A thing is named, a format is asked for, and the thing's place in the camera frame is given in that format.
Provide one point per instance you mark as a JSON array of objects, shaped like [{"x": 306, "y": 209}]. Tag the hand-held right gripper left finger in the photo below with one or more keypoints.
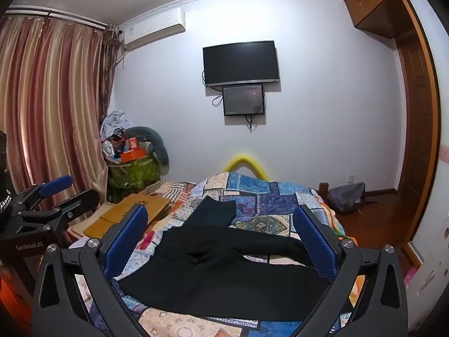
[{"x": 128, "y": 240}]

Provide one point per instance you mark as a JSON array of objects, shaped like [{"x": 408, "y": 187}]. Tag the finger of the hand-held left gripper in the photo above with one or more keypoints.
[
  {"x": 56, "y": 185},
  {"x": 82, "y": 200}
]

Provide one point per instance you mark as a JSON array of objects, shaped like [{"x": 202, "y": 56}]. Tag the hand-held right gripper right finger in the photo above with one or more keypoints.
[{"x": 315, "y": 242}]

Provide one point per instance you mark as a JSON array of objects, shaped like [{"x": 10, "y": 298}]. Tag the black pants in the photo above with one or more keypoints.
[{"x": 210, "y": 270}]

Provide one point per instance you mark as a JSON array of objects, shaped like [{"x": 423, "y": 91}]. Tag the wooden lap table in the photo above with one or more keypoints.
[{"x": 115, "y": 214}]

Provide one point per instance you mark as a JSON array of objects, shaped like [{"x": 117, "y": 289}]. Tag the white sheet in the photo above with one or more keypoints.
[{"x": 81, "y": 243}]

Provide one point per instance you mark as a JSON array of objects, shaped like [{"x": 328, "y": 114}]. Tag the grey backpack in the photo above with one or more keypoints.
[{"x": 345, "y": 196}]

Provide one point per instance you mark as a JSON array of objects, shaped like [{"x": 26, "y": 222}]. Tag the green bag with orange item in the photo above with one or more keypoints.
[{"x": 133, "y": 175}]

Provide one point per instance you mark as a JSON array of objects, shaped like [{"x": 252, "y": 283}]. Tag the striped orange cloth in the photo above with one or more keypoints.
[{"x": 172, "y": 191}]

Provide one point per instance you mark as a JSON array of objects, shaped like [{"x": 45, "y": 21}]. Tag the orange box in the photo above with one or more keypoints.
[{"x": 131, "y": 154}]

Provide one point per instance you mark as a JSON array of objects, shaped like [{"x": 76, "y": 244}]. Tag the patchwork blanket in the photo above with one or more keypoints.
[{"x": 252, "y": 193}]

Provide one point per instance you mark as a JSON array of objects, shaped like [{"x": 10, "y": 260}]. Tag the white clothing pile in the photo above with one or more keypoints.
[{"x": 114, "y": 121}]

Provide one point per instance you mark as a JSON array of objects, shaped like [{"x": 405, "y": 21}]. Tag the striped pink curtain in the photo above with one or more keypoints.
[{"x": 52, "y": 94}]

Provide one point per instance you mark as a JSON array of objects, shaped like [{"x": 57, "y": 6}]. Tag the grey plush pillow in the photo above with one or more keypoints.
[{"x": 158, "y": 144}]

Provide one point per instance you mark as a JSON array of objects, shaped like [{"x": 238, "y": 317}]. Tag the yellow foam tube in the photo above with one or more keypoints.
[{"x": 242, "y": 157}]

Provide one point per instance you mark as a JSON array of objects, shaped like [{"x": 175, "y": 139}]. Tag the white cabinet with stickers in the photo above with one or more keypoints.
[{"x": 431, "y": 270}]

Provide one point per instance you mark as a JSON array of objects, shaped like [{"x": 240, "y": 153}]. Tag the small black monitor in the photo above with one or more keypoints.
[{"x": 243, "y": 100}]

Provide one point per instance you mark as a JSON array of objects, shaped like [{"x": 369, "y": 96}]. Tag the wooden door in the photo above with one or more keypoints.
[{"x": 417, "y": 112}]

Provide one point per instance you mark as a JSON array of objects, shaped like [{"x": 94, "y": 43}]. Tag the curtain rod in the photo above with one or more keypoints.
[{"x": 52, "y": 14}]

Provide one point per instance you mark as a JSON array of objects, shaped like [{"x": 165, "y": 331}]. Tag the white air conditioner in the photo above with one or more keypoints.
[{"x": 154, "y": 30}]

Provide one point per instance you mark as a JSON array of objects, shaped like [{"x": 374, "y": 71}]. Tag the wooden overhead cabinet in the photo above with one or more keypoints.
[{"x": 371, "y": 3}]

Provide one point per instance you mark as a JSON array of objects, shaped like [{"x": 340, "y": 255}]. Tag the wooden bed post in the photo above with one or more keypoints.
[{"x": 323, "y": 191}]

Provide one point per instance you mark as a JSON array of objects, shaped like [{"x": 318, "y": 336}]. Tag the black wall television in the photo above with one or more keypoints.
[{"x": 240, "y": 63}]

